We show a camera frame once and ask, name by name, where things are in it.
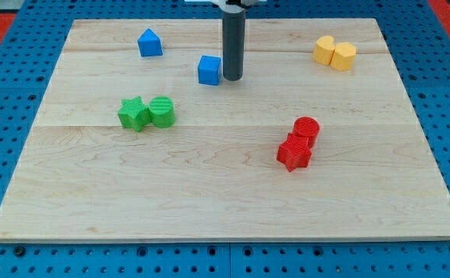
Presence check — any light wooden board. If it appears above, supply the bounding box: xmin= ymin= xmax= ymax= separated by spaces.
xmin=0 ymin=19 xmax=450 ymax=244

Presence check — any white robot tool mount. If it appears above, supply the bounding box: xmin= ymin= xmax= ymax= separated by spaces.
xmin=184 ymin=0 xmax=268 ymax=8

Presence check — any yellow heart block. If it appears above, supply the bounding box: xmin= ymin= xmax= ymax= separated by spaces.
xmin=313 ymin=36 xmax=335 ymax=65

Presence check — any blue cube block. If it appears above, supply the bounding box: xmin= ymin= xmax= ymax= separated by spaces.
xmin=198 ymin=56 xmax=221 ymax=86

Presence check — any green cylinder block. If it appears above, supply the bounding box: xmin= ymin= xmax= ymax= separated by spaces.
xmin=149 ymin=96 xmax=175 ymax=128

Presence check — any red cylinder block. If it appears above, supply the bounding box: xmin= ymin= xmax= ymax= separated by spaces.
xmin=293 ymin=117 xmax=320 ymax=148

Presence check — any yellow hexagon block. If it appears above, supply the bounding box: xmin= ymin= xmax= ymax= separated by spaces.
xmin=330 ymin=42 xmax=357 ymax=71

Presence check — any green star block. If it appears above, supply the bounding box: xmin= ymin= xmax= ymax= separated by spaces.
xmin=117 ymin=96 xmax=152 ymax=132

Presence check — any red star block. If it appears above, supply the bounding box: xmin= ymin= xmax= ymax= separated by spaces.
xmin=276 ymin=133 xmax=312 ymax=171

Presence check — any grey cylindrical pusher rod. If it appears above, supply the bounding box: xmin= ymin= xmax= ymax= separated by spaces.
xmin=220 ymin=4 xmax=245 ymax=81

